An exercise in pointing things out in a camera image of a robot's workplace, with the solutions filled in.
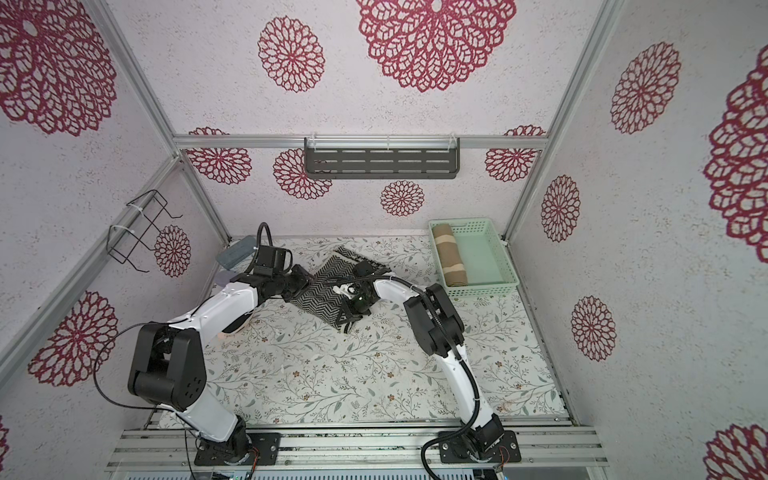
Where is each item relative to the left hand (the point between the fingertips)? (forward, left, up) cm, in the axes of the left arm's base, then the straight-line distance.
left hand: (318, 281), depth 91 cm
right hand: (-7, -5, -11) cm, 14 cm away
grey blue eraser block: (+21, +36, -11) cm, 43 cm away
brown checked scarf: (+15, -44, -7) cm, 47 cm away
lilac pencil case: (+12, +39, -14) cm, 44 cm away
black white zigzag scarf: (-1, +1, -8) cm, 8 cm away
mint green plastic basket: (+15, -59, -12) cm, 62 cm away
